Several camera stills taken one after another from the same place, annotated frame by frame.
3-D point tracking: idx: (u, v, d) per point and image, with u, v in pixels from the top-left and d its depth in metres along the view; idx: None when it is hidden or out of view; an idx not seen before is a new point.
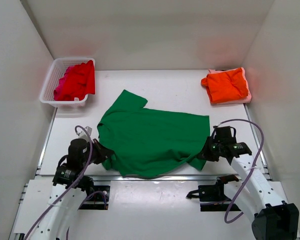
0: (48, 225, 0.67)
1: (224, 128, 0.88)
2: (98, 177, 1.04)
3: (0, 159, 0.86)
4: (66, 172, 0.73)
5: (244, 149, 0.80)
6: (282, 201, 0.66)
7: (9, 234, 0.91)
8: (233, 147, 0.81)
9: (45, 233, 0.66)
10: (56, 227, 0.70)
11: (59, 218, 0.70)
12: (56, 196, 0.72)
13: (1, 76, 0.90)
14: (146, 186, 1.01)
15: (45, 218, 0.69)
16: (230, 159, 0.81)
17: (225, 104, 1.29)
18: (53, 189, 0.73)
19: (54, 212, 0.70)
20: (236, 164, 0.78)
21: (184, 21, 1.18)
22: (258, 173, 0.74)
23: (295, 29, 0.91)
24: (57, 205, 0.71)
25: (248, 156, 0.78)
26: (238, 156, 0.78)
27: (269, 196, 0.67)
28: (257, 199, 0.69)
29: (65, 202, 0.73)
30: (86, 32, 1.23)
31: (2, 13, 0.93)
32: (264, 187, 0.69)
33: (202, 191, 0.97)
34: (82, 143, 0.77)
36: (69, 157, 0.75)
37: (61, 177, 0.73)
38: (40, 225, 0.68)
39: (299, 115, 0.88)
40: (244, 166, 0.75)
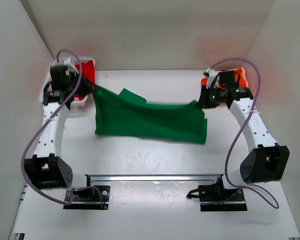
0: (51, 137, 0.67)
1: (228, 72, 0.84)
2: (97, 177, 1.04)
3: (0, 159, 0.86)
4: (54, 93, 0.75)
5: (246, 94, 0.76)
6: (275, 142, 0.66)
7: (9, 234, 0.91)
8: (235, 91, 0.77)
9: (50, 144, 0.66)
10: (58, 140, 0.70)
11: (58, 132, 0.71)
12: (50, 113, 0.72)
13: (1, 76, 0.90)
14: (146, 186, 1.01)
15: (45, 132, 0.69)
16: (230, 102, 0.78)
17: None
18: (46, 107, 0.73)
19: (53, 126, 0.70)
20: (235, 107, 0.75)
21: (184, 21, 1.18)
22: (256, 116, 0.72)
23: (295, 29, 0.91)
24: (54, 119, 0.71)
25: (248, 100, 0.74)
26: (238, 99, 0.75)
27: (263, 138, 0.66)
28: (250, 140, 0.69)
29: (61, 118, 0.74)
30: (86, 32, 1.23)
31: (2, 14, 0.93)
32: (259, 129, 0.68)
33: (202, 191, 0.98)
34: (64, 65, 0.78)
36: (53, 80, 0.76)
37: (51, 97, 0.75)
38: (41, 140, 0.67)
39: (299, 115, 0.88)
40: (242, 109, 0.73)
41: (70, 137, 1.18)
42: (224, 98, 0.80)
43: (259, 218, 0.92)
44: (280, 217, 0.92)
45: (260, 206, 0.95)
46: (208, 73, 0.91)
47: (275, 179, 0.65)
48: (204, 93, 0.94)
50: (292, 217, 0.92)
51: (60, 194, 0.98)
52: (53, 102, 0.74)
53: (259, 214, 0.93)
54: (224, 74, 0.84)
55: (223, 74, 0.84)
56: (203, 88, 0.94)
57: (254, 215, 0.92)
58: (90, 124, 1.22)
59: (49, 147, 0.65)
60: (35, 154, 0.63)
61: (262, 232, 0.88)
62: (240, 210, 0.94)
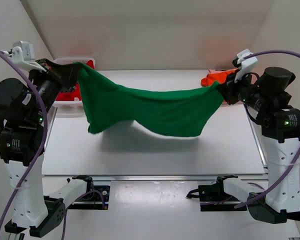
0: (25, 208, 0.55)
1: (280, 80, 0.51)
2: (97, 177, 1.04)
3: (0, 159, 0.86)
4: (12, 144, 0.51)
5: (296, 128, 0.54)
6: None
7: (10, 234, 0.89)
8: (282, 122, 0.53)
9: (25, 216, 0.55)
10: (39, 200, 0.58)
11: (35, 195, 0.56)
12: (16, 176, 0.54)
13: (0, 77, 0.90)
14: (146, 186, 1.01)
15: (18, 200, 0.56)
16: (269, 133, 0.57)
17: (225, 104, 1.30)
18: (8, 166, 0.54)
19: (24, 194, 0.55)
20: (273, 146, 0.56)
21: (184, 21, 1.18)
22: (296, 170, 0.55)
23: (295, 28, 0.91)
24: (23, 188, 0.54)
25: (294, 142, 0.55)
26: (282, 140, 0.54)
27: (290, 201, 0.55)
28: (272, 193, 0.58)
29: (33, 178, 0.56)
30: (86, 32, 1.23)
31: (2, 14, 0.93)
32: (292, 190, 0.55)
33: (202, 191, 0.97)
34: (14, 94, 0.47)
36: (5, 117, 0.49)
37: (10, 149, 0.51)
38: (16, 207, 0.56)
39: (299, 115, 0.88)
40: (281, 157, 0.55)
41: (70, 137, 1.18)
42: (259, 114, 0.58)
43: None
44: None
45: None
46: (241, 62, 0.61)
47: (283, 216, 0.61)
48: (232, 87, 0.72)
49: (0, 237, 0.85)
50: (292, 218, 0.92)
51: None
52: (16, 158, 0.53)
53: None
54: (274, 84, 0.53)
55: (272, 84, 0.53)
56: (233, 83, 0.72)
57: None
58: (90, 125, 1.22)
59: (26, 220, 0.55)
60: (15, 223, 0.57)
61: (262, 233, 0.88)
62: (241, 209, 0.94)
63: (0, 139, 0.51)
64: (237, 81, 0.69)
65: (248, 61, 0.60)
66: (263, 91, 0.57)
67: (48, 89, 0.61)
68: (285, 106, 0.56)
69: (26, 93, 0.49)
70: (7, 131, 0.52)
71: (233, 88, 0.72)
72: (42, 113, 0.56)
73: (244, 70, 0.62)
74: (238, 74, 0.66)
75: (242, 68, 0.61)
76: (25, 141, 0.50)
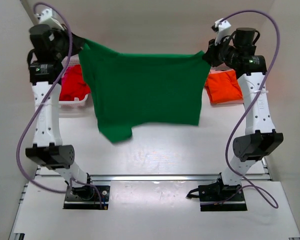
0: (47, 124, 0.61)
1: (249, 30, 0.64)
2: (98, 177, 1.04)
3: (0, 159, 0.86)
4: (42, 67, 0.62)
5: (260, 66, 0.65)
6: (273, 129, 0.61)
7: (10, 234, 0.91)
8: (248, 61, 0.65)
9: (47, 132, 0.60)
10: (56, 125, 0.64)
11: (54, 114, 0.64)
12: (42, 96, 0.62)
13: (1, 76, 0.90)
14: (146, 186, 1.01)
15: (40, 118, 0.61)
16: (239, 74, 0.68)
17: (225, 104, 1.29)
18: (35, 88, 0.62)
19: (47, 110, 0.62)
20: (243, 81, 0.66)
21: (184, 21, 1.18)
22: (263, 97, 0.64)
23: (294, 29, 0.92)
24: (47, 104, 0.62)
25: (259, 75, 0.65)
26: (249, 73, 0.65)
27: (262, 123, 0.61)
28: (249, 122, 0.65)
29: (55, 99, 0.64)
30: (86, 32, 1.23)
31: (3, 14, 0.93)
32: (262, 112, 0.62)
33: (202, 191, 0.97)
34: (44, 29, 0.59)
36: (36, 48, 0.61)
37: (38, 74, 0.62)
38: (37, 126, 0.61)
39: (299, 115, 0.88)
40: (250, 87, 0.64)
41: (70, 136, 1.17)
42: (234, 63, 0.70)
43: (259, 219, 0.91)
44: (280, 217, 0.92)
45: (261, 206, 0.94)
46: (218, 27, 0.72)
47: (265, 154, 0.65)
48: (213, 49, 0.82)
49: (0, 237, 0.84)
50: (293, 217, 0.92)
51: (58, 195, 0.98)
52: (42, 81, 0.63)
53: (259, 214, 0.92)
54: (243, 34, 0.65)
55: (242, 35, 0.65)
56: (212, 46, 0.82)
57: (254, 215, 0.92)
58: (90, 124, 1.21)
59: (47, 136, 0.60)
60: (36, 143, 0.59)
61: (262, 232, 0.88)
62: (240, 210, 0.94)
63: (31, 69, 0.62)
64: (216, 43, 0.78)
65: (224, 25, 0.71)
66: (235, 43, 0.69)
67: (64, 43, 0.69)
68: (251, 53, 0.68)
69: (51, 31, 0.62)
70: (34, 64, 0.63)
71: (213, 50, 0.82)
72: (61, 56, 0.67)
73: (222, 34, 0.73)
74: (217, 39, 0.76)
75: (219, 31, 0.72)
76: (52, 65, 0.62)
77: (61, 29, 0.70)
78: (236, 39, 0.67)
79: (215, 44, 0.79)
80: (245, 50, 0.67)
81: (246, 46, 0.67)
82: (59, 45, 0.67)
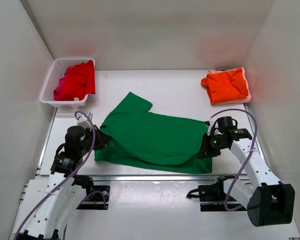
0: (45, 215, 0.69)
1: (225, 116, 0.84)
2: (98, 177, 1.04)
3: (0, 159, 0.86)
4: (64, 161, 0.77)
5: (245, 134, 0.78)
6: (278, 181, 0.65)
7: (9, 234, 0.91)
8: (233, 132, 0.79)
9: (42, 222, 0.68)
10: (54, 216, 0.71)
11: (57, 206, 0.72)
12: (54, 185, 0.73)
13: (1, 76, 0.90)
14: (146, 186, 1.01)
15: (42, 207, 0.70)
16: (231, 143, 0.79)
17: (225, 104, 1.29)
18: (52, 177, 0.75)
19: (51, 201, 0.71)
20: (235, 146, 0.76)
21: (184, 21, 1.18)
22: (257, 155, 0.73)
23: (295, 29, 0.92)
24: (54, 194, 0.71)
25: (247, 140, 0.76)
26: (237, 139, 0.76)
27: (265, 176, 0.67)
28: (253, 179, 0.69)
29: (63, 191, 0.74)
30: (86, 32, 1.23)
31: (2, 14, 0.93)
32: (262, 168, 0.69)
33: (202, 191, 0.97)
34: (79, 132, 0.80)
36: (67, 145, 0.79)
37: (59, 166, 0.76)
38: (37, 215, 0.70)
39: (299, 115, 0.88)
40: (243, 149, 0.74)
41: None
42: (223, 139, 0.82)
43: None
44: None
45: None
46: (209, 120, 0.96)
47: (285, 222, 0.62)
48: (205, 141, 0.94)
49: (0, 237, 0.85)
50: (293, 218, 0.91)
51: None
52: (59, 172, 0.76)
53: None
54: (223, 119, 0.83)
55: (221, 121, 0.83)
56: (205, 135, 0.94)
57: None
58: None
59: (39, 227, 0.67)
60: (28, 230, 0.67)
61: (262, 233, 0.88)
62: (240, 210, 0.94)
63: (56, 160, 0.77)
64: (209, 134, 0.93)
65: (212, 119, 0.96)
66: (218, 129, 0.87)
67: (85, 147, 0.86)
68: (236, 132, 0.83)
69: (83, 134, 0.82)
70: (60, 156, 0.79)
71: (207, 141, 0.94)
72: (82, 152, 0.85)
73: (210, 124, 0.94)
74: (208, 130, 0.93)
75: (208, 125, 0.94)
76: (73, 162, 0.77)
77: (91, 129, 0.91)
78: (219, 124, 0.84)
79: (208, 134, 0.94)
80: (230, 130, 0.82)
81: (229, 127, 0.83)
82: (84, 144, 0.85)
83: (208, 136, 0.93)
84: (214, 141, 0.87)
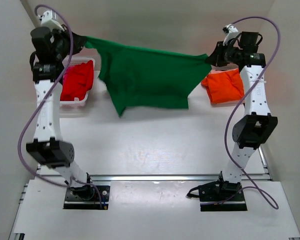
0: (48, 120, 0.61)
1: (253, 33, 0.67)
2: (98, 177, 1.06)
3: (0, 159, 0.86)
4: (44, 68, 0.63)
5: (261, 61, 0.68)
6: (268, 113, 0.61)
7: (9, 234, 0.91)
8: (249, 56, 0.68)
9: (49, 127, 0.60)
10: (57, 120, 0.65)
11: (56, 110, 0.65)
12: (43, 93, 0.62)
13: (1, 76, 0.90)
14: (146, 186, 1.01)
15: (41, 114, 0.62)
16: (242, 68, 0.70)
17: (225, 104, 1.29)
18: (38, 86, 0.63)
19: (48, 107, 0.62)
20: (244, 72, 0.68)
21: (184, 21, 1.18)
22: (261, 86, 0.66)
23: (294, 29, 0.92)
24: (49, 100, 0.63)
25: (259, 68, 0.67)
26: (249, 65, 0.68)
27: (259, 107, 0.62)
28: (247, 107, 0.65)
29: (56, 97, 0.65)
30: (87, 32, 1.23)
31: (3, 14, 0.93)
32: (258, 98, 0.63)
33: (202, 191, 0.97)
34: (45, 32, 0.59)
36: (38, 50, 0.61)
37: (41, 73, 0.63)
38: (39, 123, 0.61)
39: (299, 115, 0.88)
40: (250, 77, 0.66)
41: (71, 137, 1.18)
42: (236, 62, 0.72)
43: (260, 220, 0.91)
44: (280, 217, 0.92)
45: (261, 206, 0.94)
46: (228, 29, 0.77)
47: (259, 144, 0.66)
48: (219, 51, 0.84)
49: (0, 237, 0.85)
50: (293, 218, 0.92)
51: (58, 195, 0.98)
52: (44, 79, 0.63)
53: (259, 215, 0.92)
54: (247, 36, 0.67)
55: (245, 37, 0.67)
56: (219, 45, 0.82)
57: (254, 215, 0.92)
58: (90, 125, 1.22)
59: (47, 132, 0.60)
60: (36, 138, 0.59)
61: (262, 233, 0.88)
62: (240, 209, 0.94)
63: (34, 70, 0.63)
64: (224, 44, 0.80)
65: (233, 29, 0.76)
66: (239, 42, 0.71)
67: (64, 43, 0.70)
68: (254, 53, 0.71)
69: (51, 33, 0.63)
70: (37, 65, 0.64)
71: (221, 52, 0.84)
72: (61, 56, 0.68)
73: (229, 38, 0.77)
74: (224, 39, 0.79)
75: (227, 34, 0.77)
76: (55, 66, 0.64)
77: (62, 29, 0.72)
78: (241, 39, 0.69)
79: (222, 44, 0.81)
80: (249, 50, 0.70)
81: (249, 46, 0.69)
82: (59, 47, 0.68)
83: (222, 45, 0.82)
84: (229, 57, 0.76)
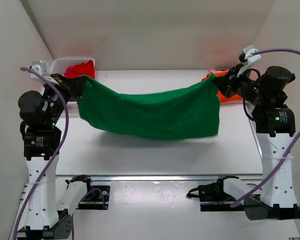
0: (42, 206, 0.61)
1: (281, 81, 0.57)
2: (97, 177, 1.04)
3: (0, 159, 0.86)
4: (37, 141, 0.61)
5: (287, 124, 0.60)
6: (293, 204, 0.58)
7: (10, 234, 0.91)
8: (273, 118, 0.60)
9: (41, 214, 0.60)
10: (52, 202, 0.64)
11: (50, 192, 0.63)
12: (36, 172, 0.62)
13: (0, 76, 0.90)
14: (146, 186, 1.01)
15: (34, 199, 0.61)
16: (262, 127, 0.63)
17: (225, 104, 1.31)
18: (30, 164, 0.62)
19: (41, 191, 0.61)
20: (265, 140, 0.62)
21: (184, 21, 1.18)
22: (287, 166, 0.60)
23: (294, 29, 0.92)
24: (42, 182, 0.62)
25: (285, 139, 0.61)
26: (273, 135, 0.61)
27: (283, 196, 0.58)
28: (267, 190, 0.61)
29: (50, 175, 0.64)
30: (87, 32, 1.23)
31: (3, 14, 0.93)
32: (283, 183, 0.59)
33: (202, 191, 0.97)
34: (36, 103, 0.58)
36: (28, 122, 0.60)
37: (34, 147, 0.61)
38: (32, 208, 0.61)
39: (299, 116, 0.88)
40: (273, 151, 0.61)
41: (71, 137, 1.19)
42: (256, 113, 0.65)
43: (260, 220, 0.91)
44: (280, 218, 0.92)
45: None
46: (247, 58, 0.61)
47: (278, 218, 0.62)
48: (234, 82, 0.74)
49: (0, 237, 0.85)
50: (293, 218, 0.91)
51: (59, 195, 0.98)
52: (37, 155, 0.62)
53: None
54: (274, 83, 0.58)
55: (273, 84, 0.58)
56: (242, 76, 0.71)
57: None
58: None
59: (40, 219, 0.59)
60: (29, 226, 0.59)
61: (262, 233, 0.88)
62: (240, 209, 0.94)
63: (25, 141, 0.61)
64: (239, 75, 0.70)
65: (254, 57, 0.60)
66: (262, 87, 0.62)
67: (56, 104, 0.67)
68: (280, 104, 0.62)
69: (43, 101, 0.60)
70: (29, 134, 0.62)
71: (235, 81, 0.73)
72: (56, 118, 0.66)
73: (248, 67, 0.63)
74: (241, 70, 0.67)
75: (247, 64, 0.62)
76: (49, 137, 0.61)
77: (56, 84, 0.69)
78: (265, 84, 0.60)
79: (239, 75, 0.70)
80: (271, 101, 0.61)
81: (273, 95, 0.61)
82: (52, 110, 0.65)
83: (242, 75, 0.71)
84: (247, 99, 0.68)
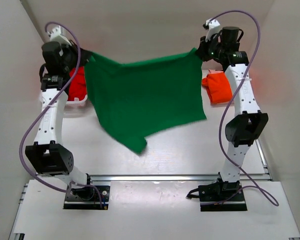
0: (51, 124, 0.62)
1: (233, 29, 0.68)
2: (97, 177, 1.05)
3: (0, 159, 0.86)
4: (52, 77, 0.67)
5: (243, 59, 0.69)
6: (258, 110, 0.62)
7: (9, 234, 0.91)
8: (231, 55, 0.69)
9: (50, 131, 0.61)
10: (58, 127, 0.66)
11: (58, 117, 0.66)
12: (49, 100, 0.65)
13: (1, 76, 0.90)
14: (146, 186, 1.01)
15: (44, 119, 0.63)
16: (225, 67, 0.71)
17: (225, 104, 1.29)
18: (44, 94, 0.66)
19: (52, 112, 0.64)
20: (229, 72, 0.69)
21: (184, 20, 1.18)
22: (248, 84, 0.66)
23: (295, 29, 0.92)
24: (54, 106, 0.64)
25: (242, 66, 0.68)
26: (233, 64, 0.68)
27: (249, 105, 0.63)
28: (237, 107, 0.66)
29: (60, 103, 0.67)
30: (87, 32, 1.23)
31: (3, 14, 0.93)
32: (247, 96, 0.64)
33: (202, 191, 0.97)
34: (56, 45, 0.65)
36: (46, 62, 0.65)
37: (50, 83, 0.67)
38: (41, 126, 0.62)
39: (299, 116, 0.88)
40: (236, 76, 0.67)
41: (70, 137, 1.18)
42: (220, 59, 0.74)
43: (260, 220, 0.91)
44: (280, 217, 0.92)
45: (261, 206, 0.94)
46: (208, 25, 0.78)
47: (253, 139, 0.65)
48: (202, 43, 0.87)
49: (0, 237, 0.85)
50: (293, 218, 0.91)
51: (59, 195, 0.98)
52: (51, 87, 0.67)
53: (259, 215, 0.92)
54: (228, 33, 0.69)
55: (226, 34, 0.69)
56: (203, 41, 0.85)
57: (254, 215, 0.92)
58: (90, 125, 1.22)
59: (48, 135, 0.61)
60: (36, 141, 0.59)
61: (262, 233, 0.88)
62: (240, 209, 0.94)
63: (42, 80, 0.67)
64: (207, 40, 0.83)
65: (214, 23, 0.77)
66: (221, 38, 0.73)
67: (72, 56, 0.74)
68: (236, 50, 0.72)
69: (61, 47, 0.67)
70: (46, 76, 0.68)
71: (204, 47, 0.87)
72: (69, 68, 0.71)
73: (212, 32, 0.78)
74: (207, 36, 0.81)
75: (209, 30, 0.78)
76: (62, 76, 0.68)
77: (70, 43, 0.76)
78: (223, 36, 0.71)
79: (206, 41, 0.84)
80: (230, 47, 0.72)
81: (231, 43, 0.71)
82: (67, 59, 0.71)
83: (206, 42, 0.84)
84: (211, 52, 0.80)
